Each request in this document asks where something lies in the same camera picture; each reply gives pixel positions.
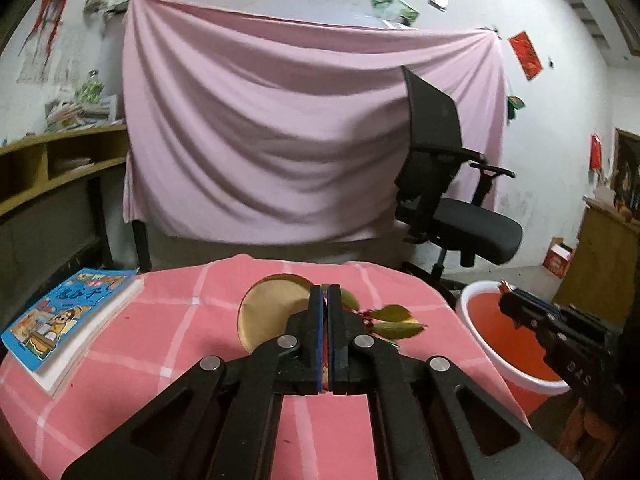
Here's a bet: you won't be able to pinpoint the pink checked tablecloth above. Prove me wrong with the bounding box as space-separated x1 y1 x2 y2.
0 254 532 480

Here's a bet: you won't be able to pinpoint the wooden cabinet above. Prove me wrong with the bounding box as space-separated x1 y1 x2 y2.
552 196 640 321

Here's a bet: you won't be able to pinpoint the black office chair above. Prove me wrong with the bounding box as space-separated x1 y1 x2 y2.
394 65 524 288

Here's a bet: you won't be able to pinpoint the pink hanging sheet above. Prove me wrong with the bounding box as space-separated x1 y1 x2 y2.
122 0 509 247

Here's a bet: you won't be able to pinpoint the glass jar green contents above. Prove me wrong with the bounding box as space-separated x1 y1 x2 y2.
76 71 104 103

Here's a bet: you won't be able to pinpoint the red diamond wall paper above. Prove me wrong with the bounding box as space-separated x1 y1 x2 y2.
508 31 544 82

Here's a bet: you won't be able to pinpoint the stack of books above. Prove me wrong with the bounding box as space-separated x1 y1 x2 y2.
45 96 121 132

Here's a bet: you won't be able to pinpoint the papers in shelf cubby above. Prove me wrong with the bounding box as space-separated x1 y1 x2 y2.
52 156 98 175

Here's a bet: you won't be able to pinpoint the round wooden plate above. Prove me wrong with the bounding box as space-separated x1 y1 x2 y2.
236 274 313 356

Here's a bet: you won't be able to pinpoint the green photo prints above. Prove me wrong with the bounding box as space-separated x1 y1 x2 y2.
372 0 420 24

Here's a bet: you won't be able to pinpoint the red tassel wall decoration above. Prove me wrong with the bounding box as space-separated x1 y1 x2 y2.
20 0 76 56

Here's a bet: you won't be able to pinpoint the person's right hand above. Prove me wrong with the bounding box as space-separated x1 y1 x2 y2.
556 399 622 462

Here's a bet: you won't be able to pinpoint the orange plastic bucket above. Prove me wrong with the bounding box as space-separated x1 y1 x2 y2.
457 280 572 417

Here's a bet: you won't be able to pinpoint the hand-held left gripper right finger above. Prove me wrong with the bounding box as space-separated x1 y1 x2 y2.
326 285 584 480

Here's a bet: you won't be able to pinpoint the blue cover picture book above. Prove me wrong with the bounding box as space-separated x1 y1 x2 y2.
0 267 146 399

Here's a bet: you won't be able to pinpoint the wooden desk shelf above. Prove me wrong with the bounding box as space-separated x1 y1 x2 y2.
0 124 132 273

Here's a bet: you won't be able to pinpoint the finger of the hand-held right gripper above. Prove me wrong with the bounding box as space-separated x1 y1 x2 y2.
500 296 550 335
506 287 571 318

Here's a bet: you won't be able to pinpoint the wooden framed picture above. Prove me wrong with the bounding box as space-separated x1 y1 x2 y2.
613 128 640 221

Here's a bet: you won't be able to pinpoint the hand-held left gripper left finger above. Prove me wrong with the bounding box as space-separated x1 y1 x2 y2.
60 285 326 480

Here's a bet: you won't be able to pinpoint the faded wall calendar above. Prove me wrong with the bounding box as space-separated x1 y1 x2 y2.
17 40 72 86

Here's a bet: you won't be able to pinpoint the red cardboard box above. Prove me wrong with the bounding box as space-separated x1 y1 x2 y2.
542 236 577 281

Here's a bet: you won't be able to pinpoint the leafy twig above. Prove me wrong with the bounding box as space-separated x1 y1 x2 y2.
340 285 429 347

